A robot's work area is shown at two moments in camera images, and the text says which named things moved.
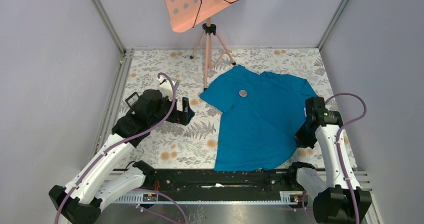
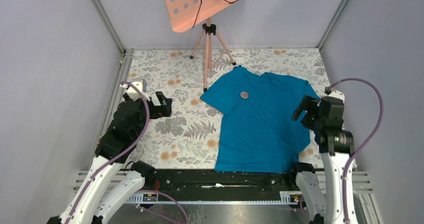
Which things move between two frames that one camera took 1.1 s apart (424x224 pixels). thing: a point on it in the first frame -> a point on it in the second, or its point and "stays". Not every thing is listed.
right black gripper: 300,140 -> 310,104
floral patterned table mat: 193,145 stays
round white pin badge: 243,93 stays
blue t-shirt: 261,114 stays
